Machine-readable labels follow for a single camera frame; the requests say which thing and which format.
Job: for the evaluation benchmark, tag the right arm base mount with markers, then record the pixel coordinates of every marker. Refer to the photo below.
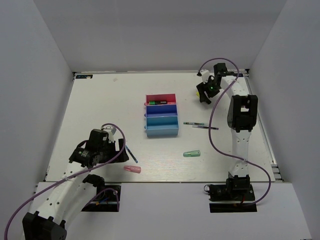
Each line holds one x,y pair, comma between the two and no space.
220,201

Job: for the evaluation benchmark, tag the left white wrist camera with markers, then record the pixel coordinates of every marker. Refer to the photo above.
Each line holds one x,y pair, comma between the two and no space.
111,130

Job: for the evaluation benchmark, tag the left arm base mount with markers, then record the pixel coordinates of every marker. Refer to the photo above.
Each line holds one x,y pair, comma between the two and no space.
108,200

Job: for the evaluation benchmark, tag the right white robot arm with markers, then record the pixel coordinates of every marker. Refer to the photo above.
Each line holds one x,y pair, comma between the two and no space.
241,119

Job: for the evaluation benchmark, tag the green patterned pen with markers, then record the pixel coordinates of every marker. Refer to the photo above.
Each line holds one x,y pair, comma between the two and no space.
195,123

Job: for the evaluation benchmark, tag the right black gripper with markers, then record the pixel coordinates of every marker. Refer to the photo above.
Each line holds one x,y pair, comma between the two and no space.
202,87

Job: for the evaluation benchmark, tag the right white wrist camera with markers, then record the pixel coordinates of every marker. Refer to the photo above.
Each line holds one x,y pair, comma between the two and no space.
205,75

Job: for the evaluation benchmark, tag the red container bin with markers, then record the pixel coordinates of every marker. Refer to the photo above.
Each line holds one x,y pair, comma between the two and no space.
169,98

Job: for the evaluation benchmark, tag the left blue table label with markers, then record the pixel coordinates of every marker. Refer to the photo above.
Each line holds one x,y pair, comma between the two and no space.
84,76

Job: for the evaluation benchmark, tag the dark blue container bin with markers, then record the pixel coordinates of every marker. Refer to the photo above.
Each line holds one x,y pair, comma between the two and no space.
164,110

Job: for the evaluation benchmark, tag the blue pen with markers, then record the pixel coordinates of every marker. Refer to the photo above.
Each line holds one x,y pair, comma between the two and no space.
131,154

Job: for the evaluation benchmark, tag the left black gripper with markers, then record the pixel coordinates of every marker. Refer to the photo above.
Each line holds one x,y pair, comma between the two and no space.
124,157

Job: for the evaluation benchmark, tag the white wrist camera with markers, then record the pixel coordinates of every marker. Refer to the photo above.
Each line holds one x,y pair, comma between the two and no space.
205,75
111,130

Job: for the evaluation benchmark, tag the green highlighter marker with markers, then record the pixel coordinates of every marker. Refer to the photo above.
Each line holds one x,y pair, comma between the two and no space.
160,102

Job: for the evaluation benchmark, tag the light blue container bin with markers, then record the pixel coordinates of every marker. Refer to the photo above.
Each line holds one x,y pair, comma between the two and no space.
162,126

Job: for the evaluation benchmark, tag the purple pen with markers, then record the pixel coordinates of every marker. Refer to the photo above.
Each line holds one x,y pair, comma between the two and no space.
205,127

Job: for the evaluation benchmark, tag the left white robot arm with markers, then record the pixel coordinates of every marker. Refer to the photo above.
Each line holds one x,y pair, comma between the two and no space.
78,187

